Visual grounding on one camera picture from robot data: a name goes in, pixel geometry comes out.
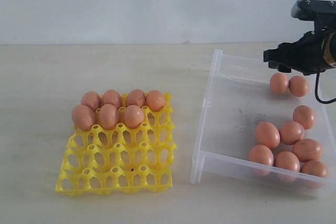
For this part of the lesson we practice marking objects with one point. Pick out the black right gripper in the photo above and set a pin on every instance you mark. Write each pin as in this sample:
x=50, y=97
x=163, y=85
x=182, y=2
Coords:
x=306, y=55

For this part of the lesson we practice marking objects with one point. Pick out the brown egg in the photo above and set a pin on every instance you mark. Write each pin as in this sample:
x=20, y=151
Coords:
x=267, y=134
x=109, y=116
x=307, y=150
x=83, y=117
x=304, y=115
x=112, y=97
x=155, y=100
x=279, y=83
x=261, y=154
x=315, y=168
x=287, y=160
x=133, y=116
x=92, y=100
x=291, y=132
x=298, y=86
x=135, y=97

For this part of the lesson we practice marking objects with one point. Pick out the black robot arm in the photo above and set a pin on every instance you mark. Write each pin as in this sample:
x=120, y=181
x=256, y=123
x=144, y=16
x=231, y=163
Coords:
x=329, y=54

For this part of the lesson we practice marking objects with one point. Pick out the clear plastic bin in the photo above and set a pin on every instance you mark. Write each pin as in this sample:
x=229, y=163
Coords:
x=237, y=98

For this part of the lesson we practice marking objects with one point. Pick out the yellow plastic egg tray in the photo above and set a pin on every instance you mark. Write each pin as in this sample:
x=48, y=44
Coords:
x=100, y=161

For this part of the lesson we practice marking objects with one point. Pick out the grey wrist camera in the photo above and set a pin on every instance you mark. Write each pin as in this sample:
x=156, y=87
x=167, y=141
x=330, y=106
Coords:
x=321, y=13

